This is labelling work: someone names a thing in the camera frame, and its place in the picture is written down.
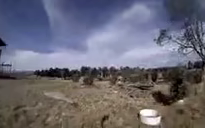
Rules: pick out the white round bucket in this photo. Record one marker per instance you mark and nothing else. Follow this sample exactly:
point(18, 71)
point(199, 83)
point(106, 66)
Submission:
point(150, 117)

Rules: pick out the small metal frame stand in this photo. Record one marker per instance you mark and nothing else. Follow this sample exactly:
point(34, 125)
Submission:
point(6, 67)

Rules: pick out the dry brown grass ground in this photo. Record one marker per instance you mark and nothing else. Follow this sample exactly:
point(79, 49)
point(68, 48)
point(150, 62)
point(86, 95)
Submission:
point(56, 103)

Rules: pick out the bare leafless tree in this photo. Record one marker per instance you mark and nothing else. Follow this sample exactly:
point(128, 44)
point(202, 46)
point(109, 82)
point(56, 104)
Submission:
point(193, 41)

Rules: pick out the distant row of trees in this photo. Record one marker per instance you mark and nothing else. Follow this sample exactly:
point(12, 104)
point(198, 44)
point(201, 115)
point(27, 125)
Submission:
point(90, 71)

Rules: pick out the row of dry bushes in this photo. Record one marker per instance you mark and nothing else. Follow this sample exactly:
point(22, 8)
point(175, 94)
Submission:
point(140, 81)

